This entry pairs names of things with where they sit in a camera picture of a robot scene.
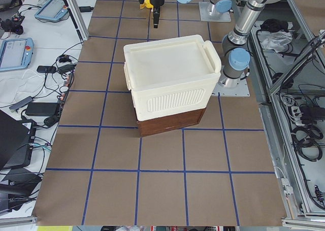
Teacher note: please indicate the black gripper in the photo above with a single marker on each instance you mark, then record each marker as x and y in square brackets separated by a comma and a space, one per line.
[157, 0]

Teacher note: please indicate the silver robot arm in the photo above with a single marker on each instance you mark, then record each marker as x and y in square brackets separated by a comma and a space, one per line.
[156, 11]
[236, 57]

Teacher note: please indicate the dark wooden drawer cabinet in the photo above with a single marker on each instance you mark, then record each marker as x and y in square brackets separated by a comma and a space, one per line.
[168, 123]

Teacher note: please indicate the yellow plush dinosaur toy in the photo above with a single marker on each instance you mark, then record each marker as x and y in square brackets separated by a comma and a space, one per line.
[149, 5]

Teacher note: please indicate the cream plastic storage box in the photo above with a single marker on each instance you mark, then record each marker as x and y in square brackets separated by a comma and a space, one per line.
[171, 76]

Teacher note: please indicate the brown paper table mat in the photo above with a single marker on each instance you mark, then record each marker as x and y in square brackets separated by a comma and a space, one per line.
[101, 172]

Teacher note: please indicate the blue teach pendant upper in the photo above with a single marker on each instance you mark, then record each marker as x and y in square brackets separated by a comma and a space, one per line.
[52, 11]

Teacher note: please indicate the blue teach pendant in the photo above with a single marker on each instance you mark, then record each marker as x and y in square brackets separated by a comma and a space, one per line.
[16, 54]
[52, 11]

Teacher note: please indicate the blue teach pendant lower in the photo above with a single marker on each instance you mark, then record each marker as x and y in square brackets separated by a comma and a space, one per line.
[16, 54]

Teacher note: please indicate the black power adapter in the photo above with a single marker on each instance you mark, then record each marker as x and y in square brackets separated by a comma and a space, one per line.
[41, 109]

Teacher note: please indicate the black laptop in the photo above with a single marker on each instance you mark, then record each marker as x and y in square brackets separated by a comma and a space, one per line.
[16, 139]

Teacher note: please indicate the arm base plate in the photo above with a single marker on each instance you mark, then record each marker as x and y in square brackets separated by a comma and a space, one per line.
[215, 12]
[227, 87]

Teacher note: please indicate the aluminium frame post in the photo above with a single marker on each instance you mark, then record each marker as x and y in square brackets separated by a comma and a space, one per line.
[77, 19]

